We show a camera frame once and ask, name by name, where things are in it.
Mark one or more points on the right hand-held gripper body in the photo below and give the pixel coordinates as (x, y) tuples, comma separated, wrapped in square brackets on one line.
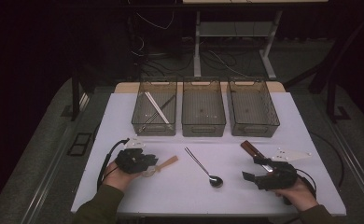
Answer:
[(279, 179)]

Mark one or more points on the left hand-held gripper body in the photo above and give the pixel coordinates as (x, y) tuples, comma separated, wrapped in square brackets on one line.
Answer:
[(132, 161)]

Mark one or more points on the small wooden spoon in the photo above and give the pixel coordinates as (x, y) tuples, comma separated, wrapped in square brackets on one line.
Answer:
[(167, 161)]

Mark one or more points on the transparent brown plastic bin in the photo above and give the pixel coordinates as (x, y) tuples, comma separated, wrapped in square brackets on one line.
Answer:
[(142, 105), (203, 109), (251, 109)]

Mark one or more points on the white chopstick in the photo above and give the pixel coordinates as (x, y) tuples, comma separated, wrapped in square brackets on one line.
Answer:
[(152, 102)]

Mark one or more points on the person's left hand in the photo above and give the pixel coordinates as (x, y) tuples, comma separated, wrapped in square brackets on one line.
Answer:
[(118, 180)]

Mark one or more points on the person's right hand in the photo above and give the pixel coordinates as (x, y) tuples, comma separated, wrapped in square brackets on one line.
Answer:
[(301, 196)]

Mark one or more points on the metal spoon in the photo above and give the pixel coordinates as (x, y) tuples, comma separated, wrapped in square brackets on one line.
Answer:
[(216, 182)]

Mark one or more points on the white table cover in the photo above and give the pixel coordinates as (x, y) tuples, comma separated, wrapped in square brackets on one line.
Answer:
[(177, 200)]

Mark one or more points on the black metal stand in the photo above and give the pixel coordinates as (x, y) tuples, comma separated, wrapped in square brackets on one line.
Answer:
[(331, 102)]

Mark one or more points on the metal floor rail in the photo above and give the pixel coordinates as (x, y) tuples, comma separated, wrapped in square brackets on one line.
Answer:
[(357, 168), (51, 161)]

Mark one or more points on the white metal desk frame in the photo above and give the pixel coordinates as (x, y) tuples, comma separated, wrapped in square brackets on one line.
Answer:
[(233, 29)]

